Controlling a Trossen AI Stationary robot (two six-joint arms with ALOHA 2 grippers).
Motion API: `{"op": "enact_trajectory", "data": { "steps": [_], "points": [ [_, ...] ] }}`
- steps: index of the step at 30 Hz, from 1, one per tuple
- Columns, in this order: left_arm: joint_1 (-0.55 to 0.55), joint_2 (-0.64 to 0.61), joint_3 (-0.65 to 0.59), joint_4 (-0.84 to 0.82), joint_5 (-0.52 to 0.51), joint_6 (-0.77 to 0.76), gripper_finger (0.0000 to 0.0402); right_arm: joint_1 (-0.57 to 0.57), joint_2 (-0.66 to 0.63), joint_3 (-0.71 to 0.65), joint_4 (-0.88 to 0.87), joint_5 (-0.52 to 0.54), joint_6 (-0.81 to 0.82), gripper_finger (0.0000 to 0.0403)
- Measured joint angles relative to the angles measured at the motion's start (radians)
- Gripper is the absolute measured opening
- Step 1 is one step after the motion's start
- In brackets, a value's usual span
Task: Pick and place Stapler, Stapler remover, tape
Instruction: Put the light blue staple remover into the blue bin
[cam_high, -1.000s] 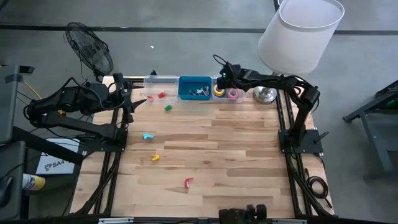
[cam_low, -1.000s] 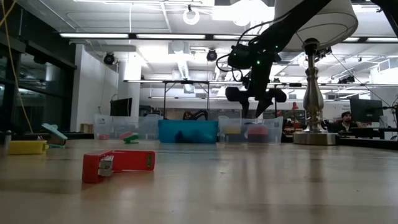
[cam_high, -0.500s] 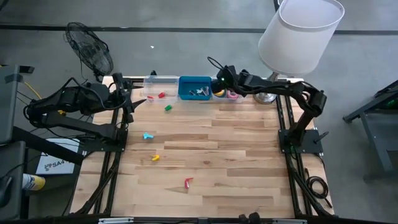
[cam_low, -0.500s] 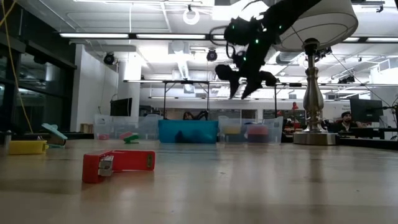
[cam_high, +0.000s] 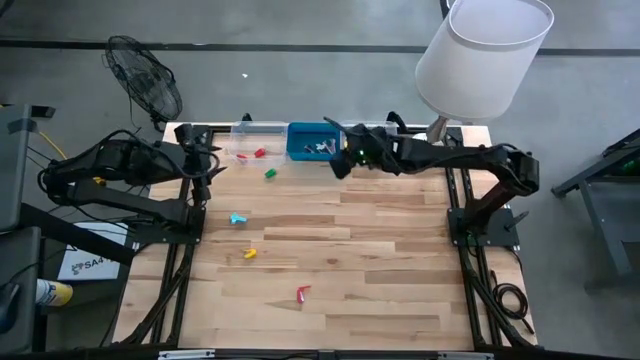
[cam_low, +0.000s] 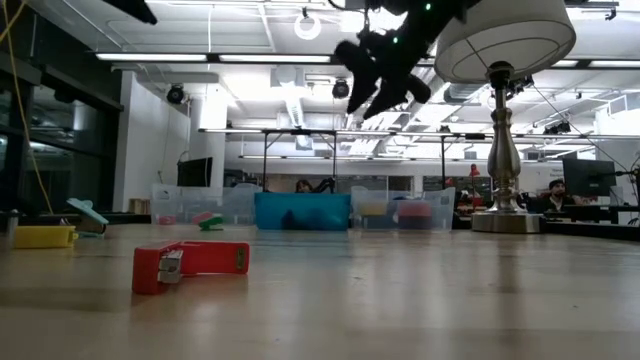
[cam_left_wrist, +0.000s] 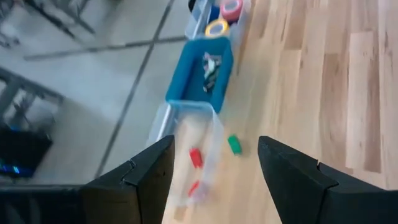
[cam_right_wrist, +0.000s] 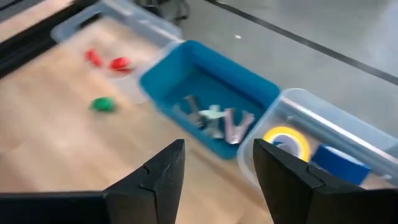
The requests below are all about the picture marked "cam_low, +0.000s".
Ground boxy red stapler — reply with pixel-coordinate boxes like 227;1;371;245
131;240;251;296

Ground green stapler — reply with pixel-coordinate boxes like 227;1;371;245
197;215;225;232

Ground blue plastic bin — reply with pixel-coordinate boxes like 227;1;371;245
253;192;352;232

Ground black desk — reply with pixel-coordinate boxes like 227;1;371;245
562;203;640;224

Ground silver lamp with white shade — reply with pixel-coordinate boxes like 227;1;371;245
433;0;578;235

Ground white ceiling ring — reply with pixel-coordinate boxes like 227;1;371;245
293;12;322;41

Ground black staple remover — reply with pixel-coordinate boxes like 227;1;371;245
279;208;302;231

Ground yellow stapler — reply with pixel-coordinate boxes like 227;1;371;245
13;224;79;250

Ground yellow cable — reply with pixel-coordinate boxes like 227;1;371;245
0;0;55;216

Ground black aluminium rig frame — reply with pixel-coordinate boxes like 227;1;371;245
42;213;154;225
544;222;640;242

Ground wooden crate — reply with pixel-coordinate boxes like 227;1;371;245
127;197;153;216

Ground black monitor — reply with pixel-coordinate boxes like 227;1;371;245
176;156;214;189

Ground black monitor on arm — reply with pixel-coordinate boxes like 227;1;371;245
561;158;618;198

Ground ceiling strip light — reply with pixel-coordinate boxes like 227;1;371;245
94;52;209;63
218;53;332;64

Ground black metal rack frame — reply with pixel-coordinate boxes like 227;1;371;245
259;127;451;192

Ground teal stapler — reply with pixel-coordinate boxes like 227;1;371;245
65;197;110;237

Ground dark blue tape roll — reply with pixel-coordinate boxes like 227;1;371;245
398;215;434;231

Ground pink tape roll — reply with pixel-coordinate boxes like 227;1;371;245
397;201;433;218

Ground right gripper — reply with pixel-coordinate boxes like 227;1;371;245
333;0;454;121

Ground grey staple remover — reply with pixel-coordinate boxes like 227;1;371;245
308;208;347;231

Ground clear plastic bin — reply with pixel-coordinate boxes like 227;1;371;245
349;186;457;232
149;182;264;226

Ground grey metal cylinder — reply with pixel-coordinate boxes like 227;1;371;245
3;208;21;236

